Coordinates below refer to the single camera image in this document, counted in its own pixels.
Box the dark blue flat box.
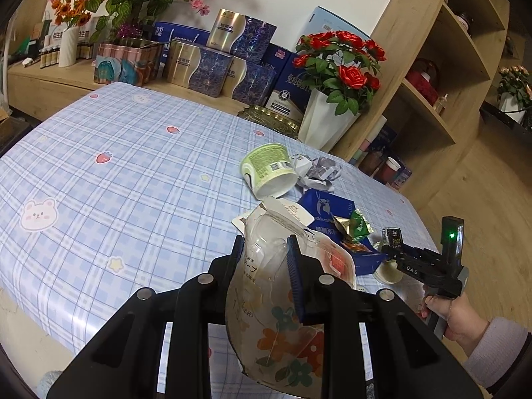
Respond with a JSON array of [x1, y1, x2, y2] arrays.
[[155, 22, 212, 71]]

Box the white ribbed vase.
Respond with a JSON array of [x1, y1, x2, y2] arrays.
[[58, 26, 81, 68]]

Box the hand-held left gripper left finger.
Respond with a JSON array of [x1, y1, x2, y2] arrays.
[[47, 236, 245, 399]]

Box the green paper cup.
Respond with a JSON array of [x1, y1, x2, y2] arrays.
[[242, 143, 298, 199]]

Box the white faceted vase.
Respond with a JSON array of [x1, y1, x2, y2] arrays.
[[298, 89, 361, 154]]

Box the red jar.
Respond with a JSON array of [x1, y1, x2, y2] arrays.
[[405, 59, 441, 107]]

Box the blue paper box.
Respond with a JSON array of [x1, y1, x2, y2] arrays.
[[301, 189, 388, 276]]

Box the wooden shelf unit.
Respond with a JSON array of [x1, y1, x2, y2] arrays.
[[328, 0, 513, 186]]

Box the blue plaid tablecloth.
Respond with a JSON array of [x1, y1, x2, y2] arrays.
[[0, 81, 442, 385]]

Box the blue white gift box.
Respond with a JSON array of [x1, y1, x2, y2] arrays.
[[265, 44, 317, 124]]

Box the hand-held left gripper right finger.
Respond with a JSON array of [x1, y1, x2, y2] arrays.
[[287, 235, 485, 399]]

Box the dark blue book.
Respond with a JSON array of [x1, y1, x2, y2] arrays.
[[366, 126, 400, 163]]

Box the red paper cup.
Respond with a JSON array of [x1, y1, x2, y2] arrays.
[[375, 157, 400, 184]]

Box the dark glass jar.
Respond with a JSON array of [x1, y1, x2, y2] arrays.
[[454, 12, 473, 35]]

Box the purple box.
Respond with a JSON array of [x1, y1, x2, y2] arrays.
[[393, 165, 413, 189]]

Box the row of small bottles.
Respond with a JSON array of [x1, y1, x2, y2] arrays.
[[39, 42, 60, 69]]

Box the orange flower bunch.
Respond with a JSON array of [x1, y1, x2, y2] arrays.
[[51, 0, 92, 28]]

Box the pastel paper roll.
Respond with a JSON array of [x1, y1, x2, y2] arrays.
[[349, 139, 371, 168]]

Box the gold foil wrapper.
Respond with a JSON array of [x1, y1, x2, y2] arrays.
[[334, 215, 354, 238]]

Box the light blue flat box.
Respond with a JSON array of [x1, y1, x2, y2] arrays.
[[308, 6, 373, 45]]

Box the green snack wrapper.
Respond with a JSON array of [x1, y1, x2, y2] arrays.
[[347, 210, 374, 244]]

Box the clear floral plastic bag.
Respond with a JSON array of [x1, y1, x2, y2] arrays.
[[224, 208, 357, 389]]

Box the white paper lid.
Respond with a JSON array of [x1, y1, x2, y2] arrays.
[[260, 197, 315, 232]]

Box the red rose bouquet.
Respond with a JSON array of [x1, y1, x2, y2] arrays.
[[293, 30, 387, 116]]

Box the potted pink roses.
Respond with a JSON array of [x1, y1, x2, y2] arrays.
[[496, 65, 532, 114]]

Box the wooden sideboard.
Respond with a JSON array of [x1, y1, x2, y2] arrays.
[[7, 56, 250, 114]]

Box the gold plastic tray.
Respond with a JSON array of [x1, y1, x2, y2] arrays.
[[238, 106, 304, 139]]

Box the person's right forearm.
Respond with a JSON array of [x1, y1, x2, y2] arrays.
[[461, 317, 532, 397]]

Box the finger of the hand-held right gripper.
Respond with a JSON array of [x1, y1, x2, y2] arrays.
[[381, 244, 407, 262]]

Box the pink ribbed planter box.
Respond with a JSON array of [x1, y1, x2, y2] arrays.
[[95, 38, 164, 86]]

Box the person's right hand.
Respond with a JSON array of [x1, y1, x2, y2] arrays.
[[420, 292, 492, 344]]

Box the gold blue gift box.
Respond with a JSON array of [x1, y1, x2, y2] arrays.
[[163, 46, 233, 97], [208, 8, 278, 58], [222, 56, 277, 107]]

